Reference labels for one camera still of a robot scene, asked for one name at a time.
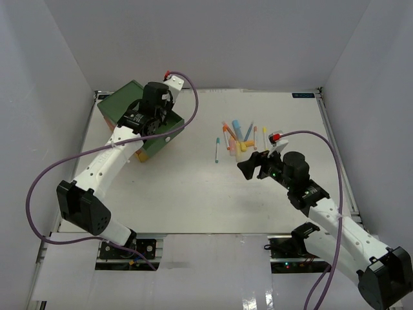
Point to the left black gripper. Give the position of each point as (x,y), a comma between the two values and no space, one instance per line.
(170,103)

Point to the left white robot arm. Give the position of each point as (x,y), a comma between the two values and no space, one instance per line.
(81,200)

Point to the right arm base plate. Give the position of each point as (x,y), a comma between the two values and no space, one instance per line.
(287,259)

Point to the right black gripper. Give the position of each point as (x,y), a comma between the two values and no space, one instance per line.
(257,159)

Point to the blue highlighter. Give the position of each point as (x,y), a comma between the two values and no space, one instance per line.
(237,130)

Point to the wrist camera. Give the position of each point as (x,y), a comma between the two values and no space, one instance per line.
(174,83)
(278,143)

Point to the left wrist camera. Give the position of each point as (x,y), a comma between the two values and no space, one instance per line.
(174,83)

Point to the salmon cap marker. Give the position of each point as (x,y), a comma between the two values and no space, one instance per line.
(255,138)

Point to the teal cap marker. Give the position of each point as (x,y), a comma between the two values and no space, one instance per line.
(216,154)

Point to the orange cap marker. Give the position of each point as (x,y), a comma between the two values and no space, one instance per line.
(226,139)

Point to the brown orange pen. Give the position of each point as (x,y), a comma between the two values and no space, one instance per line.
(229,130)

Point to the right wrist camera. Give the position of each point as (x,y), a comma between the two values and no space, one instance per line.
(278,143)

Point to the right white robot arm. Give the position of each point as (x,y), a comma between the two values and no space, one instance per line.
(382,274)

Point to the pale yellow highlighter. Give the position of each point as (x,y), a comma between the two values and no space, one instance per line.
(238,151)

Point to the green drawer storage box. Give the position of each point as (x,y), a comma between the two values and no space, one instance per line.
(114,109)

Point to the blue corner label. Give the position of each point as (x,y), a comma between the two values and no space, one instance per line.
(303,95)

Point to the blue pen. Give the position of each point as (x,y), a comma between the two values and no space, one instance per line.
(249,130)

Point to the yellow cap marker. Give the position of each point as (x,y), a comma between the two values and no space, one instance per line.
(265,142)

